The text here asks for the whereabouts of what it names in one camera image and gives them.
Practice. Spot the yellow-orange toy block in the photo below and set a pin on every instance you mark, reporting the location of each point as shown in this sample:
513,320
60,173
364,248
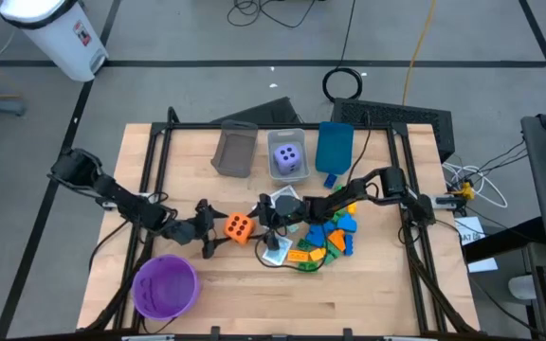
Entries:
297,256

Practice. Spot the white trash can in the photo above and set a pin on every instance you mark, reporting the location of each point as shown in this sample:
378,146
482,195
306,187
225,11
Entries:
60,42

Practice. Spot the blue plastic bin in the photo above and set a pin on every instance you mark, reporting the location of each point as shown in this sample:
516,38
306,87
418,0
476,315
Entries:
334,147

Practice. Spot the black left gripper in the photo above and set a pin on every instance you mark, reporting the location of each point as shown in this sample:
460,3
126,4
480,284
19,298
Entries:
205,227

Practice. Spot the white computer mouse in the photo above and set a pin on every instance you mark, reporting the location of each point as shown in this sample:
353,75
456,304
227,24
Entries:
522,287

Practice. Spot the small green toy block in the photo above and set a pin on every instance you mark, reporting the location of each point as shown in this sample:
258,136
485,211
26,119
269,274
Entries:
328,260

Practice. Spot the orange wedge toy block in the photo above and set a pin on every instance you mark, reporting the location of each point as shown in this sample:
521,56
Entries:
337,240

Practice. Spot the dark green toy block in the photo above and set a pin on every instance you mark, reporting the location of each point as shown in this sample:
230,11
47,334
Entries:
304,245

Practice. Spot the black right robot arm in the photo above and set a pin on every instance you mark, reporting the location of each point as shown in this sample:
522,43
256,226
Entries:
391,182

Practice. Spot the large green toy block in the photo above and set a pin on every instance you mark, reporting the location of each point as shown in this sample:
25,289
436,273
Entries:
307,267

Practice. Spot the teal-backed card deck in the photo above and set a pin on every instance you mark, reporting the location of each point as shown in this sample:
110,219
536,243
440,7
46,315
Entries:
280,258

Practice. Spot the dark grey plastic bin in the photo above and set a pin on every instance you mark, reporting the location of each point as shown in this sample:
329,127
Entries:
235,151

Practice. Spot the small blue toy block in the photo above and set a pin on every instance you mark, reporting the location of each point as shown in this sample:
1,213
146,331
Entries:
330,180

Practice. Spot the yellow toy block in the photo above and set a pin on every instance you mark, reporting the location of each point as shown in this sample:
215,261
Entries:
317,254
351,208

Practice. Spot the white printed paper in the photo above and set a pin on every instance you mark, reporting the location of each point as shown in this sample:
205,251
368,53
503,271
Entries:
469,229

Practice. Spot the white plastic bin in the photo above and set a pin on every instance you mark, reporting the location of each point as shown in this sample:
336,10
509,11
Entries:
289,180

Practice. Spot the yellow connector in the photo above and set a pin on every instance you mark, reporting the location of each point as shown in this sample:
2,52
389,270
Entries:
466,191

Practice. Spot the white paper sheet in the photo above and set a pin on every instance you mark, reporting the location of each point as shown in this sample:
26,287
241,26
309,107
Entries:
484,265

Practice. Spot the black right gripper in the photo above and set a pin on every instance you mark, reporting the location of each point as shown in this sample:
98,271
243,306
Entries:
289,208

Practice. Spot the black aluminium frame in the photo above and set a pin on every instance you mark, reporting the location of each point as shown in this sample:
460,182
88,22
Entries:
192,126

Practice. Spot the large blue toy block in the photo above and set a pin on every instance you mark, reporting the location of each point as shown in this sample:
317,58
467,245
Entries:
318,234

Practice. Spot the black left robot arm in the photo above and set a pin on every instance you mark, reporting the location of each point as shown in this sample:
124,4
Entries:
116,196

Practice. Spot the purple plastic bucket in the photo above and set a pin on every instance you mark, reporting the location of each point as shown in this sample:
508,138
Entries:
164,289

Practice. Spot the black side desk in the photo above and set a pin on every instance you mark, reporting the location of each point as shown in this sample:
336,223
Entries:
505,239

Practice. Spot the purple foam die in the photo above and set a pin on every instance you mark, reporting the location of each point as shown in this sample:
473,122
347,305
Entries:
286,158

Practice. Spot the orange foam die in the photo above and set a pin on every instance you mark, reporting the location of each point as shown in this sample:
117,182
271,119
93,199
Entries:
239,228

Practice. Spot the light teal studded plate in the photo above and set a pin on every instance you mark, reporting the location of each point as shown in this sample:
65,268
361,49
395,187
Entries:
293,228

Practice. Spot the green round-stud toy block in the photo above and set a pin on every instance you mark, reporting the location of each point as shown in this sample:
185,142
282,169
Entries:
338,188

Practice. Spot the grey-backed card deck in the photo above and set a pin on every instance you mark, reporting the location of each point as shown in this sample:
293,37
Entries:
288,190

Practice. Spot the long green toy block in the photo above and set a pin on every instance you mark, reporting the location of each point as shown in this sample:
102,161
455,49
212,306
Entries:
333,249

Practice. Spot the thin blue toy block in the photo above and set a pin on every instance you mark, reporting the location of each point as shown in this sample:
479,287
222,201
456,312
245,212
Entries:
349,245

